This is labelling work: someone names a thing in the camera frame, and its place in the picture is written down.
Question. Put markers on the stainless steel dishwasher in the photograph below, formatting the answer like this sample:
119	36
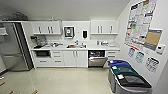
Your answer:
97	59

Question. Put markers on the chrome faucet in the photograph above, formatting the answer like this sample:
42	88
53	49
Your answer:
77	42

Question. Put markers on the white two-door base cabinet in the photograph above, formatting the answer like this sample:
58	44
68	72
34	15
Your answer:
75	58

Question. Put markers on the steel paper towel dispenser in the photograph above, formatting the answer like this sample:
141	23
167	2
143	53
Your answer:
69	32

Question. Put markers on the wide white drawer unit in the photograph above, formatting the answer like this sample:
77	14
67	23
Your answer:
57	58

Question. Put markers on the narrow white drawer unit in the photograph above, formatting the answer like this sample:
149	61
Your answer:
112	55

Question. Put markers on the black built-in microwave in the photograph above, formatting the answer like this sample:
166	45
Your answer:
42	53

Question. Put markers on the green lidded bin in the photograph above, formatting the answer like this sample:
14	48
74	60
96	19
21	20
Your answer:
125	70

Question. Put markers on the dark trash bin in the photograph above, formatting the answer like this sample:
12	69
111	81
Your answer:
133	86

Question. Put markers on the stainless steel refrigerator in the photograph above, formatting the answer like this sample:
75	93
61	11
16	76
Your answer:
13	46

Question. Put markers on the white fridge notice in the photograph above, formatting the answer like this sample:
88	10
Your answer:
2	31

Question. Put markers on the black wall soap dispenser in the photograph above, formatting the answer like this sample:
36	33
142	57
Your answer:
84	34

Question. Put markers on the white wall cabinet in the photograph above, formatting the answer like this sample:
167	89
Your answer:
46	27
104	27

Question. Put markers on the large wall poster board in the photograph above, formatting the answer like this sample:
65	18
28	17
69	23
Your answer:
140	23

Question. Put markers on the tan wall notice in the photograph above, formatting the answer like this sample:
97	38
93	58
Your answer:
153	40

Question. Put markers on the white wall thermostat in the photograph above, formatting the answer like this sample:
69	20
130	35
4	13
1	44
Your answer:
160	49

